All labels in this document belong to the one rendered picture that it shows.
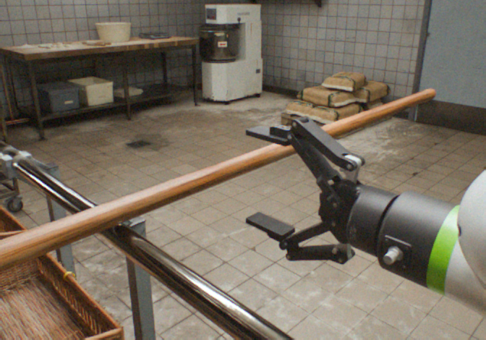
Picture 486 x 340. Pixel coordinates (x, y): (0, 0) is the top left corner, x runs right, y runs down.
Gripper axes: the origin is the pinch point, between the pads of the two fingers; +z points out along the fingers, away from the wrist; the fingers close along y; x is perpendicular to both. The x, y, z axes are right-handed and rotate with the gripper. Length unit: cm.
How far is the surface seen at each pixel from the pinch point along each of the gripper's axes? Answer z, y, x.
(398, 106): 5, 0, 55
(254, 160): 5.0, 0.1, 4.5
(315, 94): 231, 79, 351
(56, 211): 88, 39, 3
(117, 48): 413, 33, 218
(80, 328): 59, 61, -6
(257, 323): -17.7, 2.4, -19.5
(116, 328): 37, 46, -6
